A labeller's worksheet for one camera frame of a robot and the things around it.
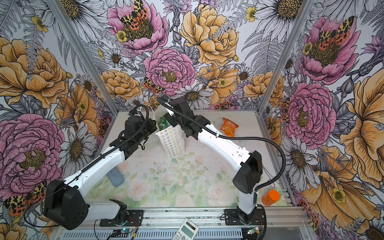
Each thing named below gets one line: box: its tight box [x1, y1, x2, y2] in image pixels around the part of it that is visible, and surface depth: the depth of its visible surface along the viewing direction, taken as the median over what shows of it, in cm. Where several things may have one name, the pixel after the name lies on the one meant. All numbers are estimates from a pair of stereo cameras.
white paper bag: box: [153, 104, 187, 158], surface depth 85 cm
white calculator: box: [172, 218, 199, 240], surface depth 71 cm
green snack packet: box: [158, 116, 171, 131], surface depth 91 cm
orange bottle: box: [261, 189, 281, 206], surface depth 73 cm
